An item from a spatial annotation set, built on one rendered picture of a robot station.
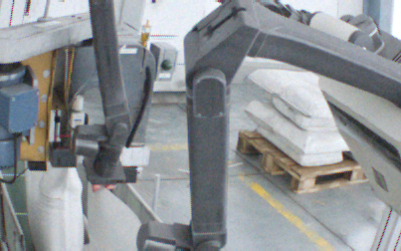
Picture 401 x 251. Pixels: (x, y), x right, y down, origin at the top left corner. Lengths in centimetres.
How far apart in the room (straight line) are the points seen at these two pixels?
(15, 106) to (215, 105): 63
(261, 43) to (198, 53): 8
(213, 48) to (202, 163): 23
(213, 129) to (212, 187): 13
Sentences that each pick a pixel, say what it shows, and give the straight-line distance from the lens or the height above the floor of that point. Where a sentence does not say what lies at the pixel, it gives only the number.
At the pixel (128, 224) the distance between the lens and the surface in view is 161.
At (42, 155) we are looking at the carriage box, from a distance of 175.
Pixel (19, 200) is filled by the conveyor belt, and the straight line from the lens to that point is 293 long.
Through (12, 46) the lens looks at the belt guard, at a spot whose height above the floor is 141.
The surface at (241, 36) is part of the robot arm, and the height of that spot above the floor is 157.
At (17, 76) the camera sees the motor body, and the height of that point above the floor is 132.
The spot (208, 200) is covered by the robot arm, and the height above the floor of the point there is 128.
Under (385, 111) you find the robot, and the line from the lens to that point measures 129.
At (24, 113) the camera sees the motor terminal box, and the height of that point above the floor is 126.
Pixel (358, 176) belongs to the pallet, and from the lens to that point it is 479.
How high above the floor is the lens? 172
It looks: 19 degrees down
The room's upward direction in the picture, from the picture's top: 9 degrees clockwise
